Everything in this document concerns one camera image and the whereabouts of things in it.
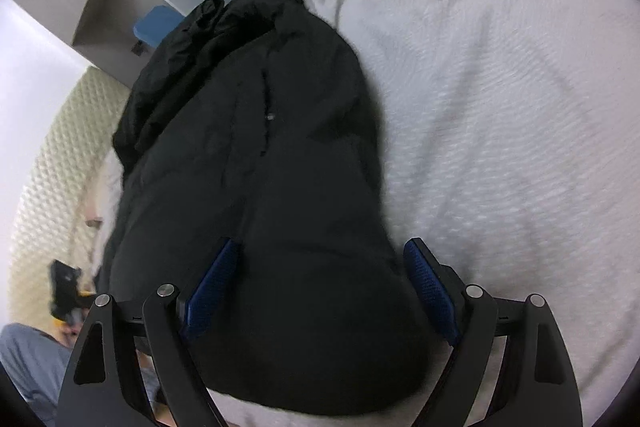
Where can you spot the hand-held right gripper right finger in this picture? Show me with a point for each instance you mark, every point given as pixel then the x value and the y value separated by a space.
pixel 435 292

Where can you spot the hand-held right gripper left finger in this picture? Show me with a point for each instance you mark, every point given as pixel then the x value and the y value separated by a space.
pixel 210 292

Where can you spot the black puffer jacket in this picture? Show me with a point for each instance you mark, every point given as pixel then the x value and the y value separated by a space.
pixel 250 157

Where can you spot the cream quilted headboard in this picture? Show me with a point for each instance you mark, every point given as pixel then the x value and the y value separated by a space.
pixel 55 167

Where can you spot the light grey bed blanket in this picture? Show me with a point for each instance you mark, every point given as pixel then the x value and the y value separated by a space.
pixel 475 107

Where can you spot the blue padded board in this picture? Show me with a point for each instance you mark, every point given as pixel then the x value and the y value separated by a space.
pixel 157 24

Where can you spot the black wall plug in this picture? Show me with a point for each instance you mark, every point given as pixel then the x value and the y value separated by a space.
pixel 137 49

